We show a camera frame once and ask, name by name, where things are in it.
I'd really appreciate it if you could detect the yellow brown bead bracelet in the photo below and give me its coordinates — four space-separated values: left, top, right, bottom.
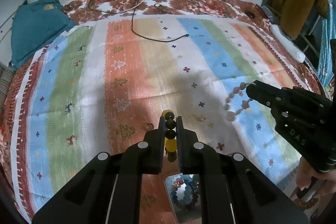
160 109 179 163

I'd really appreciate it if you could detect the multicolour bead bracelet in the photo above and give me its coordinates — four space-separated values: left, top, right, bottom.
170 178 202 212

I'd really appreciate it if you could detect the white pastel bead bracelet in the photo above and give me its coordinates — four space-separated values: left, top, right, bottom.
223 82 254 122

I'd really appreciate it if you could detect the person's right hand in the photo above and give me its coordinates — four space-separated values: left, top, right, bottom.
295 156 336 200

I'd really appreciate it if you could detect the small black round object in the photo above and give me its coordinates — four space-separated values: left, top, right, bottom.
244 11 255 19

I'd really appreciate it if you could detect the striped colourful mat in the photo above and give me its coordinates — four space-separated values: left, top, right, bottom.
11 16 322 224

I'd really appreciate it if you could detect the striped grey pillow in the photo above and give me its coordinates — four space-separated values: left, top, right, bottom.
0 67 15 113

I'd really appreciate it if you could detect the teal cushion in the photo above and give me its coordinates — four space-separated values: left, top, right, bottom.
11 0 75 71

